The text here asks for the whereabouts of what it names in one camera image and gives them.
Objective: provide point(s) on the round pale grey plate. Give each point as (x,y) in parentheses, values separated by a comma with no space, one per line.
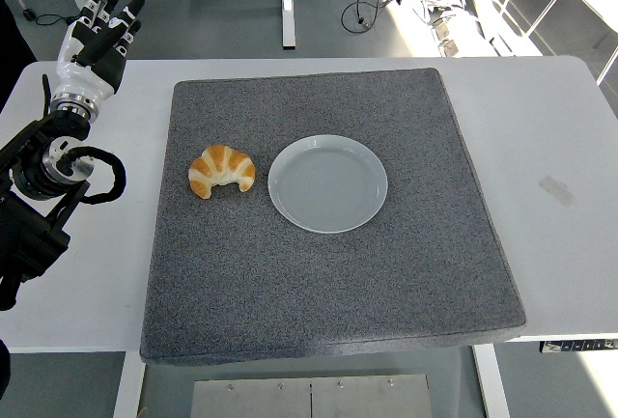
(328,186)

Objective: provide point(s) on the white desk leg straight foot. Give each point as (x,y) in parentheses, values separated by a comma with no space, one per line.
(288,3)

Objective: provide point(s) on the grey tape strip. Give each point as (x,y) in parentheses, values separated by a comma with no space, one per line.
(557,191)

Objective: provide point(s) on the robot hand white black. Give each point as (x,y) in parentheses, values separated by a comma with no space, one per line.
(87,82)

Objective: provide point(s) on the white table leg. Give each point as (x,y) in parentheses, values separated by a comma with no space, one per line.
(492,384)
(128,389)

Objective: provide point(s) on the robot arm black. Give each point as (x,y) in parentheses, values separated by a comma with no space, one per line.
(29,239)

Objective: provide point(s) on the table control panel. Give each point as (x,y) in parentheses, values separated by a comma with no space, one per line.
(579,345)

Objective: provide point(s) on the grey felt mat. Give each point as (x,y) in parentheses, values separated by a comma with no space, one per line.
(314,283)

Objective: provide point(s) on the croissant bread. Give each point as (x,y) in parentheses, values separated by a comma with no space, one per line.
(217,162)

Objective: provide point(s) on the person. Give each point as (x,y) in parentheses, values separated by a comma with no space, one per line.
(9,41)

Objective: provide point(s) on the grey metal plate with screws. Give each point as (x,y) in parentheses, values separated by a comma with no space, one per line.
(309,398)

